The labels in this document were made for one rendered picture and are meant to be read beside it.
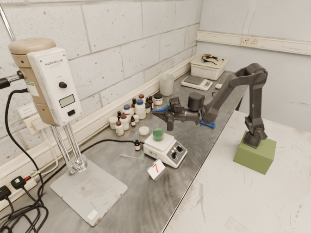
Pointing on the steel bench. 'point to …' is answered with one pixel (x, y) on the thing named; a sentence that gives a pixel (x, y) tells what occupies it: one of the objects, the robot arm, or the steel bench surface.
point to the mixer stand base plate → (90, 192)
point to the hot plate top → (162, 146)
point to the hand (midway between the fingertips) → (159, 113)
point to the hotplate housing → (150, 151)
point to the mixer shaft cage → (78, 159)
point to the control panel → (176, 152)
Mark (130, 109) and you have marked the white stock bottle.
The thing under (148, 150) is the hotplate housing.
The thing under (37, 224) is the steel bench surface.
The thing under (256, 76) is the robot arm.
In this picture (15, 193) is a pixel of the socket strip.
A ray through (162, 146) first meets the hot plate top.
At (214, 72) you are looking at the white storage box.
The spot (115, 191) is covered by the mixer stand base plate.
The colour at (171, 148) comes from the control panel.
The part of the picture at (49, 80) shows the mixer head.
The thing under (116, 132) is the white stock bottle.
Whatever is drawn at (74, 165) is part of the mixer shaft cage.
